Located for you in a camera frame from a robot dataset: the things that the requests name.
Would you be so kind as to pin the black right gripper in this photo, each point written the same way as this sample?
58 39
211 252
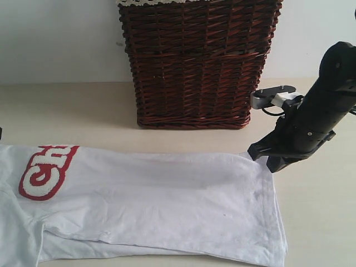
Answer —
300 136

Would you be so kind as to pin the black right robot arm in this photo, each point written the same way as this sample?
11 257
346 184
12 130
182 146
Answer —
336 73

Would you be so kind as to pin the white tape camera mount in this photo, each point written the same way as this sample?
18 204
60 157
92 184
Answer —
279 99

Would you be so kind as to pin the dark red wicker basket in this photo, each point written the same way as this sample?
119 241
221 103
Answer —
195 64

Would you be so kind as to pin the white t-shirt red print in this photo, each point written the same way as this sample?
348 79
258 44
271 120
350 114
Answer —
75 202

